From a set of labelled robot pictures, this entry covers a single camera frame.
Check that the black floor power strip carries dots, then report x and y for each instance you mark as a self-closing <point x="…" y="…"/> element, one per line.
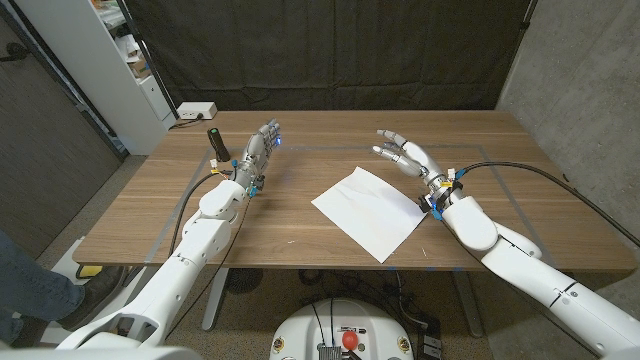
<point x="430" y="345"/>

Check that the yellow floor object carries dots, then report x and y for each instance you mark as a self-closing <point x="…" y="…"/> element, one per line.
<point x="90" y="271"/>

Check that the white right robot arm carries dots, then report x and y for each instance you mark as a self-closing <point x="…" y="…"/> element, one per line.
<point x="530" y="275"/>

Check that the cardboard box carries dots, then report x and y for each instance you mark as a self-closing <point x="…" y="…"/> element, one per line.
<point x="140" y="67"/>

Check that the red emergency stop button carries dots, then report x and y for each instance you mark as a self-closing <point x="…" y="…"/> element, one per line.
<point x="350" y="340"/>

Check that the white robot torso base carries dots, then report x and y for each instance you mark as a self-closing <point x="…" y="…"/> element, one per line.
<point x="300" y="335"/>

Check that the black stand pole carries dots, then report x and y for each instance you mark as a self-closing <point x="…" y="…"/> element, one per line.
<point x="150" y="65"/>

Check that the black backdrop curtain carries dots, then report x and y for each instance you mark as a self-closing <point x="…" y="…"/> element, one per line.
<point x="330" y="50"/>

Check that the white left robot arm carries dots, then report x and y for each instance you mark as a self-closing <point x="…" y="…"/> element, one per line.
<point x="175" y="275"/>

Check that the person leg in jeans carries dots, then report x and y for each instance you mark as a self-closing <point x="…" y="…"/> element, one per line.
<point x="30" y="290"/>

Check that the white paper sheet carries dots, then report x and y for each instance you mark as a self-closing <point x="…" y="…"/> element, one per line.
<point x="370" y="212"/>

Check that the black round floor object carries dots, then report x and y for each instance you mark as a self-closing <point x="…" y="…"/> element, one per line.
<point x="243" y="280"/>

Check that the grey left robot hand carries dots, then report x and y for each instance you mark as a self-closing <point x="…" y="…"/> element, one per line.
<point x="255" y="152"/>

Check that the white shelf cabinet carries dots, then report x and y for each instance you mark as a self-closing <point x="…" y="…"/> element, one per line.
<point x="95" y="65"/>

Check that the dark person shoe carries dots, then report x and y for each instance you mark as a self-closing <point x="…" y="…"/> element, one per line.
<point x="97" y="290"/>

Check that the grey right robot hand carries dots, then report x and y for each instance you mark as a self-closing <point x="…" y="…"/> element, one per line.
<point x="420" y="160"/>

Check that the grey table leg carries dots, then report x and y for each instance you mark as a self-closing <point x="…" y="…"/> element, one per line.
<point x="215" y="300"/>
<point x="470" y="310"/>

